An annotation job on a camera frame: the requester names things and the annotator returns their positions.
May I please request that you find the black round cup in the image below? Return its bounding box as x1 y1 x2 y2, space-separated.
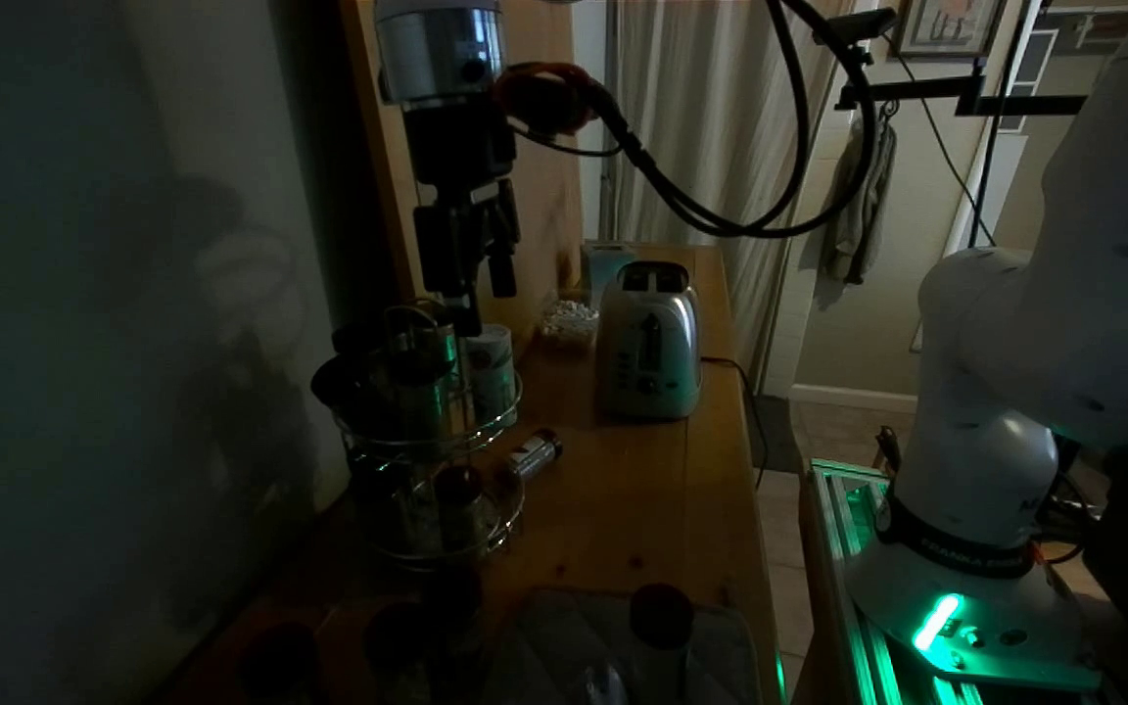
626 578 697 656

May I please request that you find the thin black camera cable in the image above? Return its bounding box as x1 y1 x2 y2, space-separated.
908 88 1002 250

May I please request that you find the black camera on mount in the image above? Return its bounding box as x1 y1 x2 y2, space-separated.
809 2 902 52

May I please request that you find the small clear lying bottle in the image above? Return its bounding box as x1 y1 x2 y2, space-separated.
505 426 564 485

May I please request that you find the green lit aluminium base frame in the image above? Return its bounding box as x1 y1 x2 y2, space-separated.
795 455 911 705

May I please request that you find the blue cube tissue box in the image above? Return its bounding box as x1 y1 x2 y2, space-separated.
579 240 639 306

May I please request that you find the hanging grey coat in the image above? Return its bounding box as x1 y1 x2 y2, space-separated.
822 113 902 291

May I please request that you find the round wire spice rack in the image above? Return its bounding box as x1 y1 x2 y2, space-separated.
309 306 528 570

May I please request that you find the stainless steel toaster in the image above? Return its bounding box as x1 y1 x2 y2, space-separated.
591 257 706 421

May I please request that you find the framed wall picture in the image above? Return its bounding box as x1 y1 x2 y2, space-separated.
893 0 1008 63

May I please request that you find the light window curtain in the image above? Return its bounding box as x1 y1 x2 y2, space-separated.
607 0 854 383

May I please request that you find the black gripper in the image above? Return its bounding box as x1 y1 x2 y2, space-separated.
404 101 525 338

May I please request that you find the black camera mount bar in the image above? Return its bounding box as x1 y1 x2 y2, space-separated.
834 56 1090 118

